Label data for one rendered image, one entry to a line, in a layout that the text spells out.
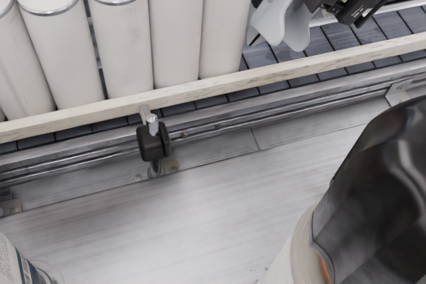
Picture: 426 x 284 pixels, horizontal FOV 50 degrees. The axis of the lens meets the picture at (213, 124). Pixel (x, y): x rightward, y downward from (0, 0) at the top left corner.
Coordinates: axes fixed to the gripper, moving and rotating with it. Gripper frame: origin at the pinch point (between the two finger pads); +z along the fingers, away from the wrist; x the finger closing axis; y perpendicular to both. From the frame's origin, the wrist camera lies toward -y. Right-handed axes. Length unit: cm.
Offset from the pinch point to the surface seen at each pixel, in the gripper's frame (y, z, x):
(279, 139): 8.6, 8.1, 6.8
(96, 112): 4.7, 11.0, -14.8
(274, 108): 5.8, 5.7, 5.2
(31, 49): 1.3, 7.1, -21.9
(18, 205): 8.7, 23.0, -19.6
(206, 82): 4.0, 4.9, -4.7
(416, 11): -2.7, -8.1, 24.9
